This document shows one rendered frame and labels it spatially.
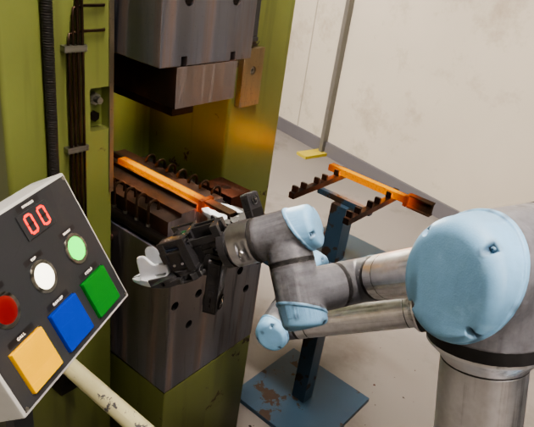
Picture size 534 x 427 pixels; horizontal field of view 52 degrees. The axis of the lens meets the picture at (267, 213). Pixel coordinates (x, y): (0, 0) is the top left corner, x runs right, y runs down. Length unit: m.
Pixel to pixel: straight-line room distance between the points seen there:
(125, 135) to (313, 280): 1.12
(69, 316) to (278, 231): 0.40
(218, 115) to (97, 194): 0.47
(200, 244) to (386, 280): 0.31
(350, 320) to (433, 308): 0.61
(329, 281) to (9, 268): 0.50
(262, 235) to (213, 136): 0.86
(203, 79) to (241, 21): 0.17
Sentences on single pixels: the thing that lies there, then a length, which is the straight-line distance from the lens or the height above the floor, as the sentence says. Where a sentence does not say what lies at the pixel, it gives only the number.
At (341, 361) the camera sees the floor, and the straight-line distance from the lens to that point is 2.56.
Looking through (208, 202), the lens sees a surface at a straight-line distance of 1.43.
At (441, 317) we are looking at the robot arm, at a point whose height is 1.36.
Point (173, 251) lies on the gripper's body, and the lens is 0.95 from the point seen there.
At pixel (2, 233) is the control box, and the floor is 1.17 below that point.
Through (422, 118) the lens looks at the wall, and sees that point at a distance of 4.13.
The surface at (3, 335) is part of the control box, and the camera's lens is 0.93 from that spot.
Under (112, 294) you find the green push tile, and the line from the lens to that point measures 1.11.
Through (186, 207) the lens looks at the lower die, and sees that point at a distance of 1.44.
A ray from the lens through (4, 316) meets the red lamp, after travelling 0.93.
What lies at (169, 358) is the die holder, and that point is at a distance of 1.57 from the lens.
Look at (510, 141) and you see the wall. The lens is 3.76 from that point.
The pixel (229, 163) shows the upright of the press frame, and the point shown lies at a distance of 1.71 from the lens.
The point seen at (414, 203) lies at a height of 0.94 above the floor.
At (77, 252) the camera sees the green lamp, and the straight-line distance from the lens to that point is 1.07.
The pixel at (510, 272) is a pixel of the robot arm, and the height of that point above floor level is 1.42.
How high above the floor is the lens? 1.65
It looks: 27 degrees down
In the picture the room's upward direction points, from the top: 8 degrees clockwise
